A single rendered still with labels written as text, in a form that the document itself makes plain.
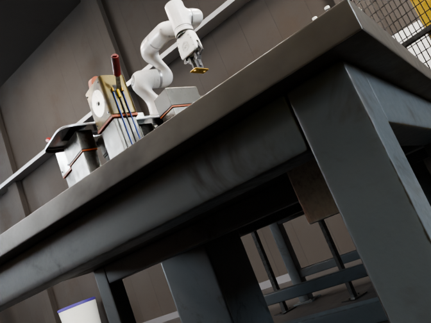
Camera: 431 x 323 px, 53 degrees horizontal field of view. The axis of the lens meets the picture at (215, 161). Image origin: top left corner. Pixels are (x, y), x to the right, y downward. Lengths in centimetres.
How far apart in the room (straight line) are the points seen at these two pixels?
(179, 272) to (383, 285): 168
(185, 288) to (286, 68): 173
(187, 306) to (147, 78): 114
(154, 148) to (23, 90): 805
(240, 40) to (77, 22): 310
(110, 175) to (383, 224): 39
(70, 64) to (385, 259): 724
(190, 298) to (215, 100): 165
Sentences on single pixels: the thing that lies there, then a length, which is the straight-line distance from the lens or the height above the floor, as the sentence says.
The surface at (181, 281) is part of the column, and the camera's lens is 214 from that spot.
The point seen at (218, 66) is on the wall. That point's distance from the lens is 553.
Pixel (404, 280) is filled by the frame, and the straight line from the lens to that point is 52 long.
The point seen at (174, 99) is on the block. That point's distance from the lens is 133.
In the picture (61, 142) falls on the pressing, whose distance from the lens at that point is 140.
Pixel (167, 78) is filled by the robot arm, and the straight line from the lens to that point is 233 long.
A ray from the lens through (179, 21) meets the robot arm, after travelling 197.
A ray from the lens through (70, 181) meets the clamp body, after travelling 150.
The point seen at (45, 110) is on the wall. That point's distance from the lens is 806.
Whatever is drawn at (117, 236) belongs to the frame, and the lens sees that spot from 74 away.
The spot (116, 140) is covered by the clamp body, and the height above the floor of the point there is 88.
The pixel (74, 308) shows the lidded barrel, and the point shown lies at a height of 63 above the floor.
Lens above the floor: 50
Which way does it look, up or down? 12 degrees up
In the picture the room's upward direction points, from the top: 22 degrees counter-clockwise
